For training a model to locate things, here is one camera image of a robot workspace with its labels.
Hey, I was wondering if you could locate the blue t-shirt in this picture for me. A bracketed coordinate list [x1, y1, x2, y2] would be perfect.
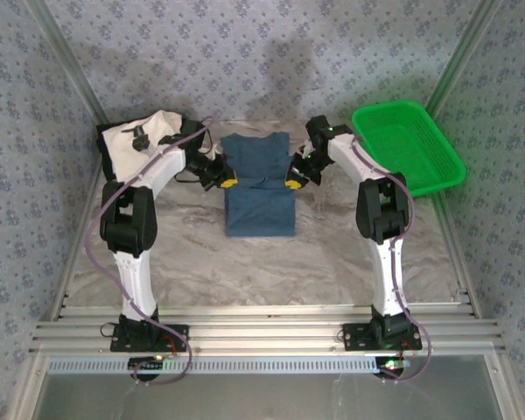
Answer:
[220, 132, 298, 239]

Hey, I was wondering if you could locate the white printed folded t-shirt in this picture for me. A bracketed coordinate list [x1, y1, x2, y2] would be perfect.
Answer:
[99, 108, 189, 176]

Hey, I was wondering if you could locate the green plastic mesh basket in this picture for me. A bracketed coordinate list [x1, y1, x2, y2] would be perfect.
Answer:
[352, 99, 467, 199]

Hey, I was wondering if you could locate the left controller board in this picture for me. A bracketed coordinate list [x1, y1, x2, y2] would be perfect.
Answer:
[128, 356, 166, 382]

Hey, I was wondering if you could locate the controller board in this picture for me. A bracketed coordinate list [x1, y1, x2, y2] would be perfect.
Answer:
[374, 356, 410, 380]
[128, 356, 166, 382]

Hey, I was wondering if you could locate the right controller board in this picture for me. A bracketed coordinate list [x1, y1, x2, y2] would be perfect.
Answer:
[374, 356, 410, 380]

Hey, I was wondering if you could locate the grey metal panel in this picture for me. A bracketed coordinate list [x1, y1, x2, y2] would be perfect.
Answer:
[34, 354, 515, 420]

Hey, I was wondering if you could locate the aluminium rail frame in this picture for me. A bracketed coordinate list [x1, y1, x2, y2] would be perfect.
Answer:
[30, 304, 507, 355]

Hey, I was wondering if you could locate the aluminium table side rail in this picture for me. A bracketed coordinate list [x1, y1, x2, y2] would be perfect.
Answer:
[50, 168, 106, 323]
[435, 194, 482, 319]

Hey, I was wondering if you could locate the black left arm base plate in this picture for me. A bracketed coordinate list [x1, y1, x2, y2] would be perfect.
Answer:
[109, 324, 190, 354]

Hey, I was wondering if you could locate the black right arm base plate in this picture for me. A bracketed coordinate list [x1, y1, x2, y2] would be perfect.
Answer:
[341, 322, 424, 351]

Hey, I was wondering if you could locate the aluminium corner post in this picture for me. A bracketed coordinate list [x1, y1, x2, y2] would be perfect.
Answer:
[28, 0, 110, 126]
[422, 0, 504, 118]

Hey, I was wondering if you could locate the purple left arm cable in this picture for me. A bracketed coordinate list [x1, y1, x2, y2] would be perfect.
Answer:
[85, 115, 215, 389]

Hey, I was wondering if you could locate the grey slotted cable duct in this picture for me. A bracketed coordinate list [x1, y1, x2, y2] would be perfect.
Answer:
[47, 354, 403, 375]

